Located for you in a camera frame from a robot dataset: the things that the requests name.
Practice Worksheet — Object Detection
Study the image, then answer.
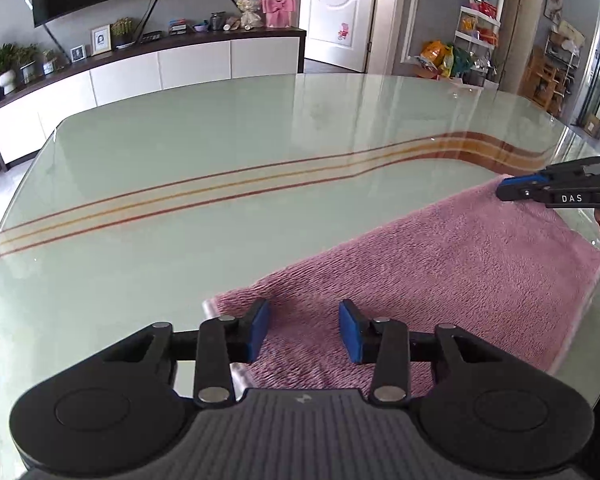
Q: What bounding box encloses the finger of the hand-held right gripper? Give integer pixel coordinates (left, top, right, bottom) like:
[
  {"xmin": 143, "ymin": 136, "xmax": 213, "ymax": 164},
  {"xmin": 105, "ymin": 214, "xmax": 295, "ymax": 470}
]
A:
[
  {"xmin": 545, "ymin": 156, "xmax": 600, "ymax": 177},
  {"xmin": 496, "ymin": 172, "xmax": 600, "ymax": 209}
]

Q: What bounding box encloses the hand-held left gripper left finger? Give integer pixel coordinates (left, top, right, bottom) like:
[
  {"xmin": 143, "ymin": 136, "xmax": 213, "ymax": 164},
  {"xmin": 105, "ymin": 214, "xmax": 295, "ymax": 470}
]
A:
[{"xmin": 102, "ymin": 299, "xmax": 271, "ymax": 407}]

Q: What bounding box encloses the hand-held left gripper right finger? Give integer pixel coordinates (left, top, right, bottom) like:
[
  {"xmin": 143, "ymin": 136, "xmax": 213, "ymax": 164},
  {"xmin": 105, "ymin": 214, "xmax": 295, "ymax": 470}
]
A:
[{"xmin": 339, "ymin": 299, "xmax": 503, "ymax": 407}]

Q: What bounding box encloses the pink towel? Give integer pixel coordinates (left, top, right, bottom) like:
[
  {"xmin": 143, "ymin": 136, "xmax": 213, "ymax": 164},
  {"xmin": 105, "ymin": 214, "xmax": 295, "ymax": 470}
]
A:
[{"xmin": 202, "ymin": 174, "xmax": 600, "ymax": 391}]

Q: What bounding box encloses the wooden rack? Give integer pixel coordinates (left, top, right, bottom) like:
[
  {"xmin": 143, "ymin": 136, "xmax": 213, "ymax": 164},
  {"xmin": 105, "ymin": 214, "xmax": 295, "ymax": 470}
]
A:
[{"xmin": 522, "ymin": 45, "xmax": 568, "ymax": 116}]

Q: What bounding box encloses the metal rack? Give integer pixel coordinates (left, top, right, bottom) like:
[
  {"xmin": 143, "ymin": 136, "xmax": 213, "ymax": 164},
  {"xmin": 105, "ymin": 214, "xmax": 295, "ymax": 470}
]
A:
[{"xmin": 542, "ymin": 25, "xmax": 583, "ymax": 111}]

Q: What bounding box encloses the green plastic bag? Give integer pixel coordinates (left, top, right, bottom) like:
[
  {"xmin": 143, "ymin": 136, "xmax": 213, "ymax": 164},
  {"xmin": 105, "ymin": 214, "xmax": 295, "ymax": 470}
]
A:
[{"xmin": 450, "ymin": 47, "xmax": 473, "ymax": 78}]

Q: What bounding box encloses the white shelf rack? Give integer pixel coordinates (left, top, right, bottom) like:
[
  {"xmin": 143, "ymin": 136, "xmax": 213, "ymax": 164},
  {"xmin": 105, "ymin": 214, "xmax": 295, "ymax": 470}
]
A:
[{"xmin": 452, "ymin": 0, "xmax": 503, "ymax": 86}]

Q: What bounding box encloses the orange snack bag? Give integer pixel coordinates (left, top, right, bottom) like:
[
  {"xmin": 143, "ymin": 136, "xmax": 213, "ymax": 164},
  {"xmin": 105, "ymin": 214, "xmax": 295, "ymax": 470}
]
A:
[{"xmin": 420, "ymin": 40, "xmax": 453, "ymax": 68}]

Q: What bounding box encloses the white door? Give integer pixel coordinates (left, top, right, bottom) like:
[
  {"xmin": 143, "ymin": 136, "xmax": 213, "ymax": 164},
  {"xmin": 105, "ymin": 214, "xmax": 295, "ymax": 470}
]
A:
[{"xmin": 298, "ymin": 0, "xmax": 381, "ymax": 73}]

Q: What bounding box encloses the white television cabinet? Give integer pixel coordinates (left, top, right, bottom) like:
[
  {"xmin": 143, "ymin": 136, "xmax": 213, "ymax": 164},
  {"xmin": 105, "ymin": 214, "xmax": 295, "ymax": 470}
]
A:
[{"xmin": 0, "ymin": 27, "xmax": 307, "ymax": 171}]

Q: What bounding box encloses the pink gift box with bow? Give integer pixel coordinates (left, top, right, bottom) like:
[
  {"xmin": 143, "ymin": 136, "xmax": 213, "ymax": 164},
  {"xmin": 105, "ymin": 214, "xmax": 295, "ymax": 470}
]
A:
[{"xmin": 261, "ymin": 0, "xmax": 298, "ymax": 28}]

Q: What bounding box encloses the flower bouquet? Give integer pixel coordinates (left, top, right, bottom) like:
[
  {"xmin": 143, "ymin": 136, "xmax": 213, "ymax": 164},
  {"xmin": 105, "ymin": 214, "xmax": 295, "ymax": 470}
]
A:
[{"xmin": 236, "ymin": 0, "xmax": 266, "ymax": 30}]

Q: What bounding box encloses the potted plant dark bowl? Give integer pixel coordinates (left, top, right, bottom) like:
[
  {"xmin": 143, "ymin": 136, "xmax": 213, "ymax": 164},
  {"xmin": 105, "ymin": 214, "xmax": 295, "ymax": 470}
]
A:
[{"xmin": 111, "ymin": 17, "xmax": 135, "ymax": 50}]

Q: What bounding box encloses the potted plant grey pot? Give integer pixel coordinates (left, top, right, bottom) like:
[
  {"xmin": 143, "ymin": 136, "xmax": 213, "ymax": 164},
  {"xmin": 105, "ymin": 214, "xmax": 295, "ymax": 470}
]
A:
[{"xmin": 17, "ymin": 45, "xmax": 41, "ymax": 85}]

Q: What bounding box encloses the potted plant white vase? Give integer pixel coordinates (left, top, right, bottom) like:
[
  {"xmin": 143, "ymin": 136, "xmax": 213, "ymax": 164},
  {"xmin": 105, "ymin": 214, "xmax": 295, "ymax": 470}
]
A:
[{"xmin": 0, "ymin": 44, "xmax": 23, "ymax": 96}]

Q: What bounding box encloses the white photo frame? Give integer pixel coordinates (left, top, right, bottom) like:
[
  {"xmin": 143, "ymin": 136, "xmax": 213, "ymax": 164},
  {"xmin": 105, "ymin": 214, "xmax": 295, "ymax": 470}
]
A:
[{"xmin": 90, "ymin": 25, "xmax": 112, "ymax": 57}]

